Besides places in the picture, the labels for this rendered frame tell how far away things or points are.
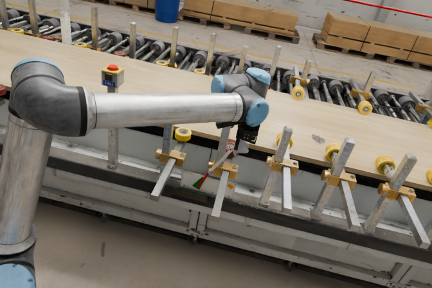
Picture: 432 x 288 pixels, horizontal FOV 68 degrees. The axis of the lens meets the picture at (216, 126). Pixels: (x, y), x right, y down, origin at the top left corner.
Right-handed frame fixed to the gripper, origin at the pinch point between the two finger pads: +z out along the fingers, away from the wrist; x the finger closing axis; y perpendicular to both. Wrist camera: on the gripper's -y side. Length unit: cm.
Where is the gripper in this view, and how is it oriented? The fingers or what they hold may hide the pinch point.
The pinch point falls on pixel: (234, 152)
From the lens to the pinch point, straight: 132.5
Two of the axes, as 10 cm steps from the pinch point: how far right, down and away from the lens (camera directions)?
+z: -1.6, 8.4, 5.2
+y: 9.7, 2.3, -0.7
